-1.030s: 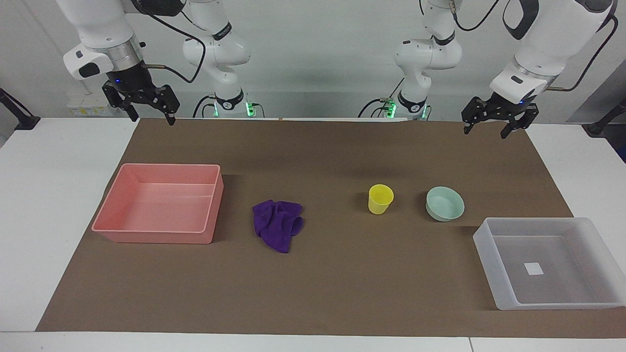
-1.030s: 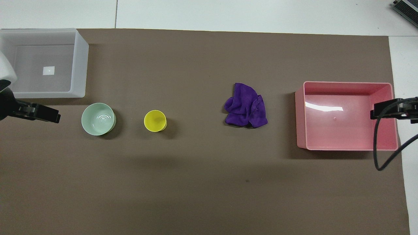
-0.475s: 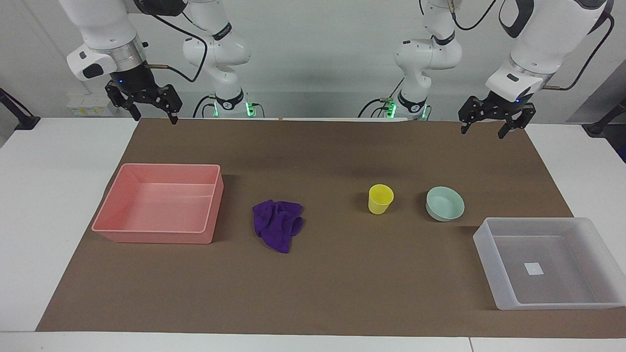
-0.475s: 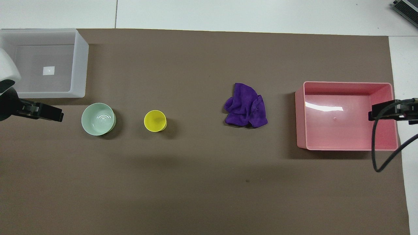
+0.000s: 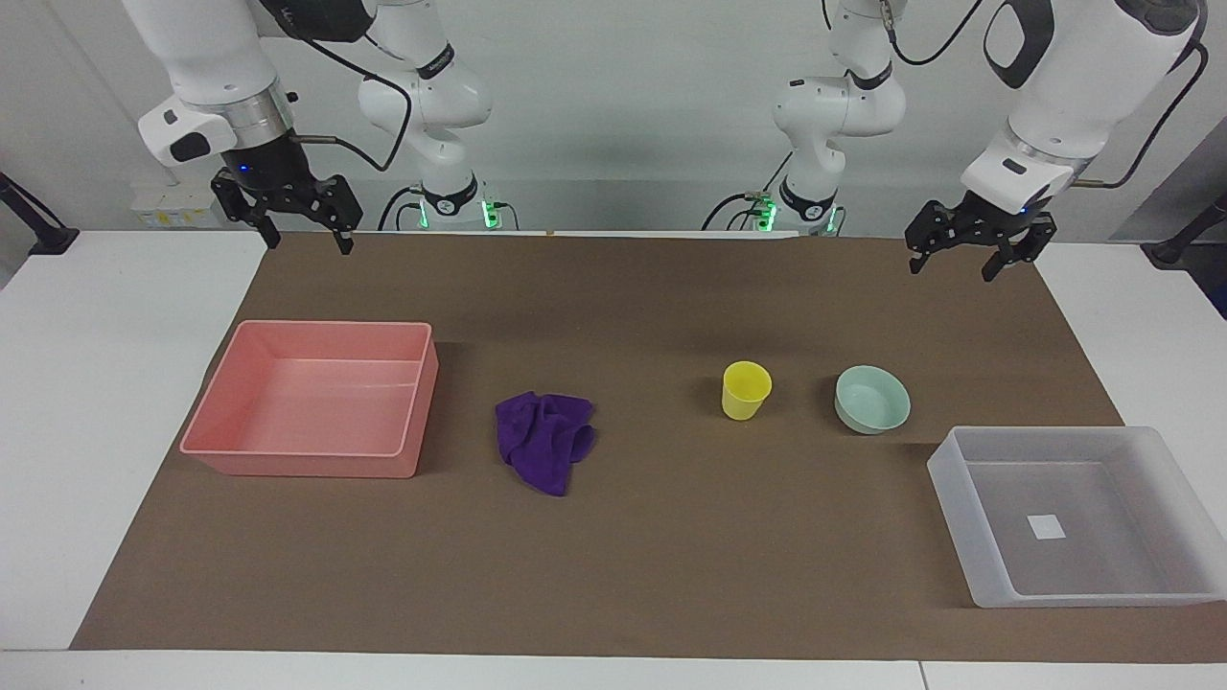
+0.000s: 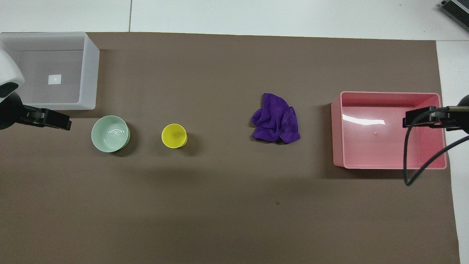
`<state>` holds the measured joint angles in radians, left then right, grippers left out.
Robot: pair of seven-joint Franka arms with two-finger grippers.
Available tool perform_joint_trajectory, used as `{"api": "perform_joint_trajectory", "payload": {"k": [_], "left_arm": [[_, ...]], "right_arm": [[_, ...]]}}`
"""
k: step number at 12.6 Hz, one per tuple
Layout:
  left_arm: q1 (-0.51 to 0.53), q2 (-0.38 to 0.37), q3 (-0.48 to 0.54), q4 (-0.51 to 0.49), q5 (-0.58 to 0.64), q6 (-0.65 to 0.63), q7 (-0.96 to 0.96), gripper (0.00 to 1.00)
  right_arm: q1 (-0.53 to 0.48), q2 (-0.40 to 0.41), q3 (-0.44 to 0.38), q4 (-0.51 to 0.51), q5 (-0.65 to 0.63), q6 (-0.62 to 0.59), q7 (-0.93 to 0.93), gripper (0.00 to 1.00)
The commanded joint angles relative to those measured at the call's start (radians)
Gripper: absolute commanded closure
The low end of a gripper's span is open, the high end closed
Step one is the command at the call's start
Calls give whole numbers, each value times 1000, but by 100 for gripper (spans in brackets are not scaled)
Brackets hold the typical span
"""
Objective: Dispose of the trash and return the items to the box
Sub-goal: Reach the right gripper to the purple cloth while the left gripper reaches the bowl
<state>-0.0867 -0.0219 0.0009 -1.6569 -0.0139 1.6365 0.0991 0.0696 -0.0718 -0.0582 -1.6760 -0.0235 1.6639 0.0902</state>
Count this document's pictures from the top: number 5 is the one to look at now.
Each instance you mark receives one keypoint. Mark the pink plastic box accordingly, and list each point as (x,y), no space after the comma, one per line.
(316,401)

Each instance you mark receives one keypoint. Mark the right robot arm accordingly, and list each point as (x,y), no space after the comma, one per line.
(216,57)

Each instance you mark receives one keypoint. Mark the purple cloth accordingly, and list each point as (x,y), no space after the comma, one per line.
(544,439)

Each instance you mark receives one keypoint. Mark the translucent white plastic box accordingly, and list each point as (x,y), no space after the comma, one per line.
(1083,517)

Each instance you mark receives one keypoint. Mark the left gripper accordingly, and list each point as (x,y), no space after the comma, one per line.
(1007,206)

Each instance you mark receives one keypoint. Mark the light green bowl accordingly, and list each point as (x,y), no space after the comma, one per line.
(870,401)

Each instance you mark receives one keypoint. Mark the black stand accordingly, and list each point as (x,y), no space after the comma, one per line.
(1187,238)
(34,222)

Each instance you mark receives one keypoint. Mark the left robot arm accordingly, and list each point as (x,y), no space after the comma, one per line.
(1074,86)

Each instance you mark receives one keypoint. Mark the yellow plastic cup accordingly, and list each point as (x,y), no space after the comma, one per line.
(745,391)

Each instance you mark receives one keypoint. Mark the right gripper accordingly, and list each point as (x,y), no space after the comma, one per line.
(268,165)

